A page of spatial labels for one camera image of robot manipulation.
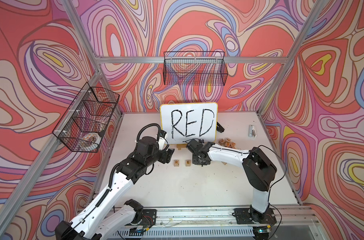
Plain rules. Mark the tape roll in basket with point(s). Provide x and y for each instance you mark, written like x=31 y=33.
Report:
x=90 y=141

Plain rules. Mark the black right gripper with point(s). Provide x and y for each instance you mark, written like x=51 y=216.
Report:
x=195 y=162

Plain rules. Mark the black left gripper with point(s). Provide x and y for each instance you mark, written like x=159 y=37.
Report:
x=166 y=155

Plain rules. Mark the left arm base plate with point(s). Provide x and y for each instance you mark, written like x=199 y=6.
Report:
x=146 y=217

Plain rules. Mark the black wire basket back wall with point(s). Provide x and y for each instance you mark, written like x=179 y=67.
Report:
x=195 y=68

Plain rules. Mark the aluminium rail at front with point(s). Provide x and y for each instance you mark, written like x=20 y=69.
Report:
x=207 y=217

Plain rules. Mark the grey whiteboard eraser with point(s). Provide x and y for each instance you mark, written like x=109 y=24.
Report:
x=252 y=131

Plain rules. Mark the black binder clip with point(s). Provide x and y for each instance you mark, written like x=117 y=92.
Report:
x=220 y=128

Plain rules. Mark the black wire basket wall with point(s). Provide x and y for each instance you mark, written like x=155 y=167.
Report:
x=90 y=112
x=195 y=68

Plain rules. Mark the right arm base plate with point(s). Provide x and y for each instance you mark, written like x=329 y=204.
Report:
x=248 y=216

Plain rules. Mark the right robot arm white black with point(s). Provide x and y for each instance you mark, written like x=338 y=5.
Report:
x=259 y=169

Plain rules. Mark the wooden whiteboard stand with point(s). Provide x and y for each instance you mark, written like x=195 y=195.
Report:
x=181 y=146

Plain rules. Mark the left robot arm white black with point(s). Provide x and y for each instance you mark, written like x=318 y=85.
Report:
x=94 y=223

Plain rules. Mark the black wire basket left wall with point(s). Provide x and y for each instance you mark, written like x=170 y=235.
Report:
x=90 y=112

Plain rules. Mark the whiteboard with yellow rim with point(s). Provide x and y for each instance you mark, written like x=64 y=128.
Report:
x=183 y=122

